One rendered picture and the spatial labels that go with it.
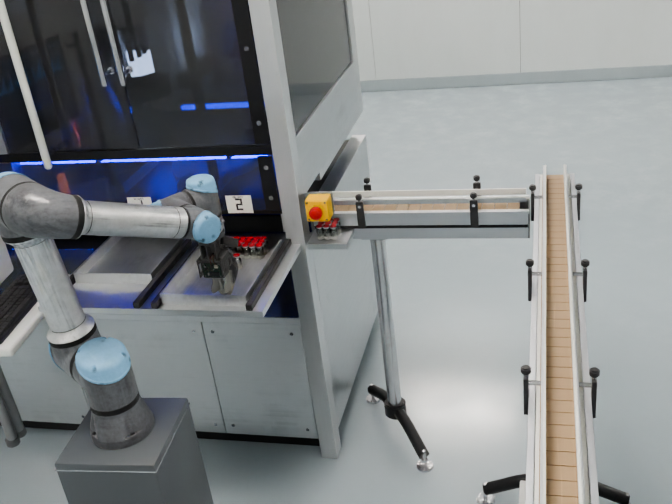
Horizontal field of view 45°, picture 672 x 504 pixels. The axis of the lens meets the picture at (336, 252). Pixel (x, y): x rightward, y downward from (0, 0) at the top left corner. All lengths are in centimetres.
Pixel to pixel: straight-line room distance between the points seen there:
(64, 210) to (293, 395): 138
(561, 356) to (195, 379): 153
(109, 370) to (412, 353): 186
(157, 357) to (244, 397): 34
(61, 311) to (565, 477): 116
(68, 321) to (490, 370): 192
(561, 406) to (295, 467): 150
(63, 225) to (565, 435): 109
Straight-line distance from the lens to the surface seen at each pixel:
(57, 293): 197
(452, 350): 353
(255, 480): 303
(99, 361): 193
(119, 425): 200
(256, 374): 289
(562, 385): 179
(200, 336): 287
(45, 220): 177
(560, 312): 202
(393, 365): 291
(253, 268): 245
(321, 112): 278
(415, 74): 711
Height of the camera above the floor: 200
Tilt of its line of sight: 27 degrees down
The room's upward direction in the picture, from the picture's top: 7 degrees counter-clockwise
